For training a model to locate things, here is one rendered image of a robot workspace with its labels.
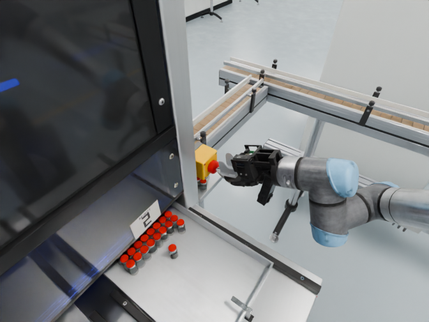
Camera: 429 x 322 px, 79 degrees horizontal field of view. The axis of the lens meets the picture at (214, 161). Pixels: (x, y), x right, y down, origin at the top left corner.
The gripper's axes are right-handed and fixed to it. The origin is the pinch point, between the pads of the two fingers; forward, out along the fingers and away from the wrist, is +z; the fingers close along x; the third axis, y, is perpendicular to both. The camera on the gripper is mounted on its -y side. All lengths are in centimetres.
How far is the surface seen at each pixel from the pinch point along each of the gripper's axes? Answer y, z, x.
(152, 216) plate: 3.5, 3.2, 23.0
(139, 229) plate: 3.4, 3.2, 27.4
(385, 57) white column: -14, -20, -126
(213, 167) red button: 2.0, 1.2, 1.1
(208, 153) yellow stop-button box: 5.5, 3.2, -1.1
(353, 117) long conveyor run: -18, -18, -64
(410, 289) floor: -127, -37, -64
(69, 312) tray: -6.2, 13.5, 47.6
